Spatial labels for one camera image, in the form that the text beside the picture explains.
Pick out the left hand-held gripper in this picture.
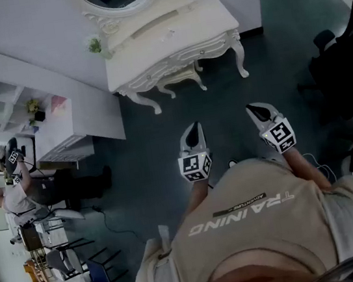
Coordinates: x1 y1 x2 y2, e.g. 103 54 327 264
173 120 216 185

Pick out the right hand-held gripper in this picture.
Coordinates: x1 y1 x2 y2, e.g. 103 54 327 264
244 97 298 159

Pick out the person's left forearm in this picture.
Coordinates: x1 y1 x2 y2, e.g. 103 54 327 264
178 177 218 224

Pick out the person's right forearm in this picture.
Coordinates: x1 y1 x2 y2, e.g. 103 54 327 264
282 143 333 198

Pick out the white ornate dressing table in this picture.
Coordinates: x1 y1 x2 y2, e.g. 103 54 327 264
95 0 254 122

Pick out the white carved stool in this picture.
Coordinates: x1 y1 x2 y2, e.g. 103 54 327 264
153 62 209 101

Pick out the black office chair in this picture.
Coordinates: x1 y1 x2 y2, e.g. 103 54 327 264
285 0 353 128

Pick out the person's beige printed t-shirt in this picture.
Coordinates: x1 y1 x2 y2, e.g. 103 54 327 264
118 142 353 282

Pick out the pink picture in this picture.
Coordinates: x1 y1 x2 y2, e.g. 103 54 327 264
48 93 71 120

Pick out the potted yellow-green plant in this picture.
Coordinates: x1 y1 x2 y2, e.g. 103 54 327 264
23 97 48 128

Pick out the blue chair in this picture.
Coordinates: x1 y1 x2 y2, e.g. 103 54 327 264
74 248 133 282

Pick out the grey folding chair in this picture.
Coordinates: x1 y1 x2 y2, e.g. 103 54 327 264
43 236 101 282

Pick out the black floor cable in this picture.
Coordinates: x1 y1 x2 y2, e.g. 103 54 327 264
90 197 153 249

